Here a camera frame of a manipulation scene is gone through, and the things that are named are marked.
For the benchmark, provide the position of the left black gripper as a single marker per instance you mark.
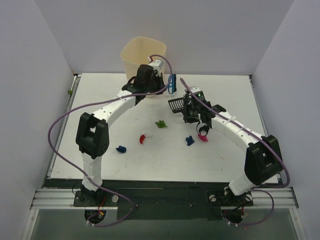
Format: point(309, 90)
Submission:
point(155, 83)

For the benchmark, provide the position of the cream plastic waste bin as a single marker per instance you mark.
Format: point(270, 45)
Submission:
point(136, 53)

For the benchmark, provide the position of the blue hand brush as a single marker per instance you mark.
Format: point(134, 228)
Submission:
point(172, 85)

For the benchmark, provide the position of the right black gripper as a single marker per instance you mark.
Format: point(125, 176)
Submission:
point(194, 117)

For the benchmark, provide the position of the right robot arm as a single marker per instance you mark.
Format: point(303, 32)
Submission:
point(262, 153)

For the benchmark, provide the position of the dark blue scrap centre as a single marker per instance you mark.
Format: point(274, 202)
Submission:
point(189, 140)

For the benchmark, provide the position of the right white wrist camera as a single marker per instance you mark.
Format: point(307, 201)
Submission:
point(198, 93)

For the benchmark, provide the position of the dark blue scrap left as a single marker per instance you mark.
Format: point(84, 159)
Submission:
point(121, 149)

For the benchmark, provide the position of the dark blue scrap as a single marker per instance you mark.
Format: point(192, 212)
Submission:
point(189, 140)
point(121, 149)

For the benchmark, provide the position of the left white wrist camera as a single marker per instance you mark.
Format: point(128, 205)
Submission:
point(157, 64)

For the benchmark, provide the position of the green clip on rail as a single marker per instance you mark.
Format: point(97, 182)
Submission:
point(70, 92)

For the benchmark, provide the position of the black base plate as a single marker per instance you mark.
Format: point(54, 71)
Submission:
point(163, 200)

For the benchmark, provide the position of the black slotted dustpan scoop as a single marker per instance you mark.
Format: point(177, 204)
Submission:
point(177, 105)

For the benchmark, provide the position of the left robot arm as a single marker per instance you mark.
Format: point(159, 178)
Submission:
point(92, 135)

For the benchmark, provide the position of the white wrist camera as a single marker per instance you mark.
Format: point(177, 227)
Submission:
point(157, 64)
point(198, 93)

